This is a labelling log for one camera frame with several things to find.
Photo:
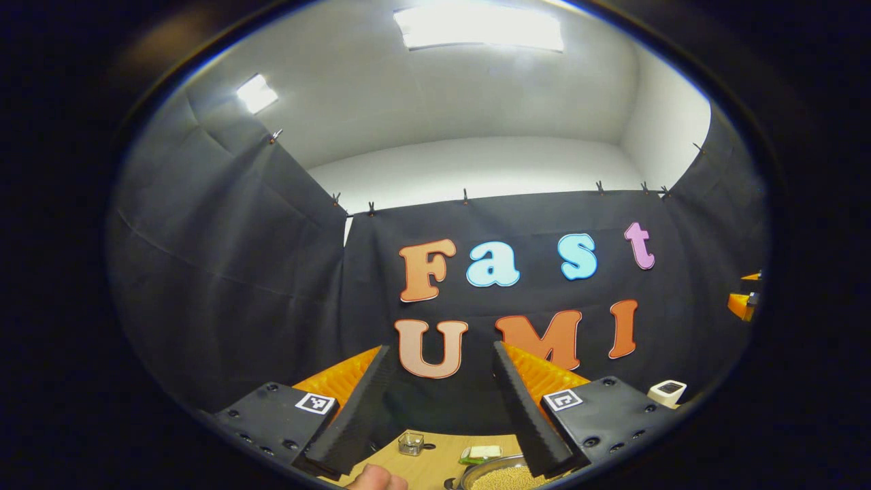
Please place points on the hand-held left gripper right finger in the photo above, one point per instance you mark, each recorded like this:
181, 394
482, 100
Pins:
527, 422

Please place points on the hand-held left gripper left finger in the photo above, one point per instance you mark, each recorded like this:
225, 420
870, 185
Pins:
354, 422

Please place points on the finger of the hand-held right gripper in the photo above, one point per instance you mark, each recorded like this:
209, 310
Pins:
738, 305
752, 276

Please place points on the steel pot with soybeans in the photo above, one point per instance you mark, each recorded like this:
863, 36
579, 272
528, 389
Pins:
503, 480

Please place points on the clear glass jar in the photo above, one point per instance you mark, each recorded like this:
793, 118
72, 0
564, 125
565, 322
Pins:
411, 444

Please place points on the white toaster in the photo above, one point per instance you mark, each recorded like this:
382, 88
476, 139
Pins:
667, 393

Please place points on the black backdrop cloth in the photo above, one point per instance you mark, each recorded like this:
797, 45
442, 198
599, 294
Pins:
238, 286

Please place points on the small ceiling light panel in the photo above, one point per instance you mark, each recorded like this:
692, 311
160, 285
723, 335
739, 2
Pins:
256, 94

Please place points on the large ceiling light panel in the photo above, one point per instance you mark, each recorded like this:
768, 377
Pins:
476, 27

